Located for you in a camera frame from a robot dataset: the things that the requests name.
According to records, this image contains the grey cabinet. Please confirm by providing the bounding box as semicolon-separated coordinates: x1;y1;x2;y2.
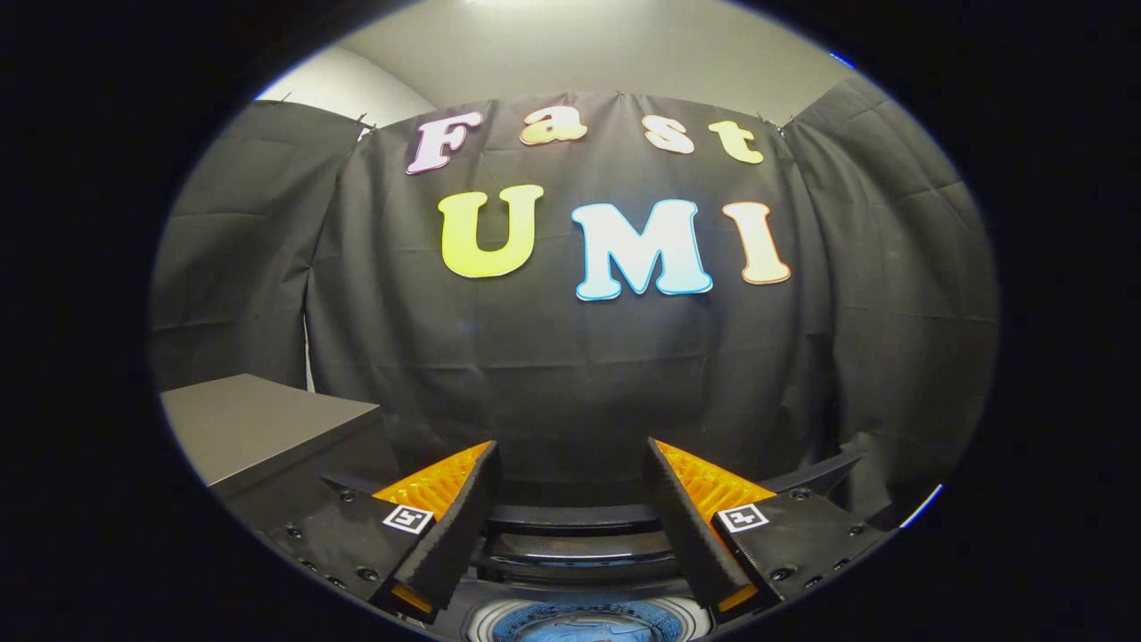
160;374;404;538

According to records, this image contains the dark washing machine lid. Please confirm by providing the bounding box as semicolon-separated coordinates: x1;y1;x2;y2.
319;449;867;582

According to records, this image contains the black backdrop cloth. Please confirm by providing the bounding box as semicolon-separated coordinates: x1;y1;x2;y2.
147;76;999;529

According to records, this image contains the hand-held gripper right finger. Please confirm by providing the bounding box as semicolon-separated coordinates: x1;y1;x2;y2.
644;437;894;616

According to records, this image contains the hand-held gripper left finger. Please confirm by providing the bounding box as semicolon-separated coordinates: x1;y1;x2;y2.
267;440;503;625

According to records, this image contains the light blue polo shirt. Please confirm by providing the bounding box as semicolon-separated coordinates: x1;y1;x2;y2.
493;602;668;642

